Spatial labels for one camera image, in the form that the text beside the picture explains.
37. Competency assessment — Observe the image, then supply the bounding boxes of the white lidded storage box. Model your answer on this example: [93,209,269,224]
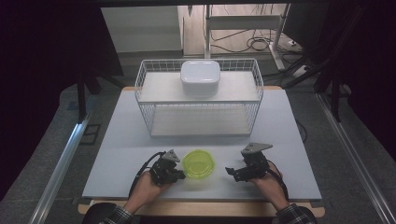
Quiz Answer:
[179,60,221,97]

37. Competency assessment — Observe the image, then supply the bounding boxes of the black floor grate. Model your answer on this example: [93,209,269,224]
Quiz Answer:
[79,123,102,146]

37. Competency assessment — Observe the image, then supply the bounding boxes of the person's right hand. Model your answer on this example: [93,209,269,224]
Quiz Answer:
[248,162,290,211]

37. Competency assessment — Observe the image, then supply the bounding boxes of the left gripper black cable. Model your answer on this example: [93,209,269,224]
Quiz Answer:
[128,151,165,200]

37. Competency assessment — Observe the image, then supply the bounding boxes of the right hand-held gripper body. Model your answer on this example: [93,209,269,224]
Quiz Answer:
[240,142,274,180]

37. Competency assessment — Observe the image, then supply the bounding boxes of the white wire rack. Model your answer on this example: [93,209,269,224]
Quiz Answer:
[134,58,264,138]

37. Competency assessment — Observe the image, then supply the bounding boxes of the black floor cables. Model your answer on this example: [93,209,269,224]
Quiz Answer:
[210,28,283,54]

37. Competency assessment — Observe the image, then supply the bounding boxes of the white metal desk frame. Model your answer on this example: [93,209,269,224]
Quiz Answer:
[204,3,292,72]

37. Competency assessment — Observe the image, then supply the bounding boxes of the person's left hand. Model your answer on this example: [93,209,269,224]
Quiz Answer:
[125,171,173,212]

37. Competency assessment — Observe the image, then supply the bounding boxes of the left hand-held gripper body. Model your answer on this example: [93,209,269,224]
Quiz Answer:
[148,149,181,187]

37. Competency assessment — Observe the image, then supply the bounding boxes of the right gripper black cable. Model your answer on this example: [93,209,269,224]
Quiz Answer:
[266,159,290,201]

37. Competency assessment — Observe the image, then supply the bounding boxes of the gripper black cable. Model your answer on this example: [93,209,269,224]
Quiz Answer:
[128,151,165,200]
[266,159,290,201]

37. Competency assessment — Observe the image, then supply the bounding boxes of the yellow-green translucent plastic bowl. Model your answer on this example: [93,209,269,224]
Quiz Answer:
[181,148,217,180]

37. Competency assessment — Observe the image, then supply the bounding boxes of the white power strip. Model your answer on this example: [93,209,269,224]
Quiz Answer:
[291,64,313,78]

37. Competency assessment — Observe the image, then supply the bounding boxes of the aluminium floor rail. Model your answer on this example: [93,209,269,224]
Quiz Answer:
[28,112,92,224]
[315,92,396,224]

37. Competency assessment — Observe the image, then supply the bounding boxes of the white cabinet panel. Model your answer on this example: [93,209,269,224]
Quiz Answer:
[100,6,184,59]

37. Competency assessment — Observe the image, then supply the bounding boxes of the black metal stand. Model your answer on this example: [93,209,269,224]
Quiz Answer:
[75,69,126,123]
[313,69,344,123]

